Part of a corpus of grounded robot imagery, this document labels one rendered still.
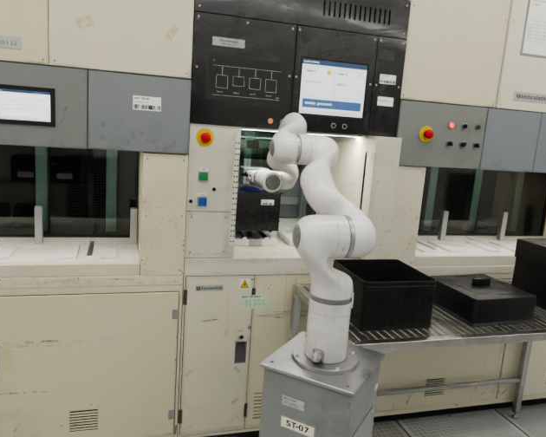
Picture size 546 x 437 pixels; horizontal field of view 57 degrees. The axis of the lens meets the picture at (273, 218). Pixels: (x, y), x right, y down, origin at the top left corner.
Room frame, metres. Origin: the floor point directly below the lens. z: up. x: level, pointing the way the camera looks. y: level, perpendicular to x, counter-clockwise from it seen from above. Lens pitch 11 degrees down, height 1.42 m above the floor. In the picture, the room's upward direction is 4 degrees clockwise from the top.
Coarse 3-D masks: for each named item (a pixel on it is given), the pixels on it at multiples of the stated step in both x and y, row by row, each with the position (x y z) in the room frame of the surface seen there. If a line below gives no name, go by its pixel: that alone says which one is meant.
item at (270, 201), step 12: (252, 168) 2.27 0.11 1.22; (240, 192) 2.19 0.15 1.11; (252, 192) 2.21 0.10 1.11; (264, 192) 2.23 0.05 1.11; (276, 192) 2.24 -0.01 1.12; (240, 204) 2.19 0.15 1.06; (252, 204) 2.21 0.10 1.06; (264, 204) 2.23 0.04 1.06; (276, 204) 2.25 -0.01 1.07; (240, 216) 2.20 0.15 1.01; (252, 216) 2.21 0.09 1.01; (264, 216) 2.23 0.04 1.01; (276, 216) 2.25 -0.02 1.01; (240, 228) 2.20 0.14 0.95; (252, 228) 2.21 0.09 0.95; (264, 228) 2.23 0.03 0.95; (276, 228) 2.25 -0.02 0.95
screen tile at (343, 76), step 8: (336, 72) 2.10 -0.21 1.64; (344, 72) 2.11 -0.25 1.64; (352, 72) 2.12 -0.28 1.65; (336, 80) 2.10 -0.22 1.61; (344, 80) 2.11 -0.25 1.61; (352, 80) 2.12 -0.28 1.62; (360, 80) 2.13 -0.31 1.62; (336, 88) 2.10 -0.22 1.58; (344, 88) 2.11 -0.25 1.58; (352, 88) 2.12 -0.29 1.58; (360, 88) 2.13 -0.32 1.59; (336, 96) 2.10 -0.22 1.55; (344, 96) 2.11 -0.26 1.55; (352, 96) 2.12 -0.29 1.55; (360, 96) 2.13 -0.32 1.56
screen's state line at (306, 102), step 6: (306, 102) 2.06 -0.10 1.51; (312, 102) 2.07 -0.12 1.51; (318, 102) 2.08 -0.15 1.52; (324, 102) 2.08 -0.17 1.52; (330, 102) 2.09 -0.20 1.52; (336, 102) 2.10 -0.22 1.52; (342, 102) 2.11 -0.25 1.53; (348, 102) 2.12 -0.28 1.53; (330, 108) 2.09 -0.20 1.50; (336, 108) 2.10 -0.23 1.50; (342, 108) 2.11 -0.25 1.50; (348, 108) 2.12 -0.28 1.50; (354, 108) 2.13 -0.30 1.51; (360, 108) 2.13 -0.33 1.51
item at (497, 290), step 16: (448, 288) 1.84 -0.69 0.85; (464, 288) 1.83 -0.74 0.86; (480, 288) 1.84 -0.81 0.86; (496, 288) 1.86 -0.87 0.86; (512, 288) 1.88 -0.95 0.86; (448, 304) 1.83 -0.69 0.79; (464, 304) 1.75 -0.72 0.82; (480, 304) 1.71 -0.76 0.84; (496, 304) 1.73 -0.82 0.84; (512, 304) 1.76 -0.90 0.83; (528, 304) 1.78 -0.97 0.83; (464, 320) 1.74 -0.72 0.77; (480, 320) 1.71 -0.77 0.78; (496, 320) 1.73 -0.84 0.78; (512, 320) 1.76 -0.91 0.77; (528, 320) 1.78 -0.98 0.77
